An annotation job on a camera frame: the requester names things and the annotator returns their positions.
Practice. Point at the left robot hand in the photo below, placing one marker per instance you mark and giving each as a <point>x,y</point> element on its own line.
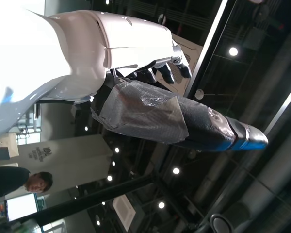
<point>135,41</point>

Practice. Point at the white ceiling air vent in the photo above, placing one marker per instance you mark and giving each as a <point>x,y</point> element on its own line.
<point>123,211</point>
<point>194,52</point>

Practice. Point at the round ceiling spotlight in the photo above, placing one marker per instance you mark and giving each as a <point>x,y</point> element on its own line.
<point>117,149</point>
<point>176,171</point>
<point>109,178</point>
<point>161,205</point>
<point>233,51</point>

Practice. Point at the person in black shirt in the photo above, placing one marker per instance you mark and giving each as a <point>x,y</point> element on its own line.
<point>4,182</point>

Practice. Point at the bright computer monitor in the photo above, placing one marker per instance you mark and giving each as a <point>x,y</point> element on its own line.
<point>21,206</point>

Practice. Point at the round ceiling speaker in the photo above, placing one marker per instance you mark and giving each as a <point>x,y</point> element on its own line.
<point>221,224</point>

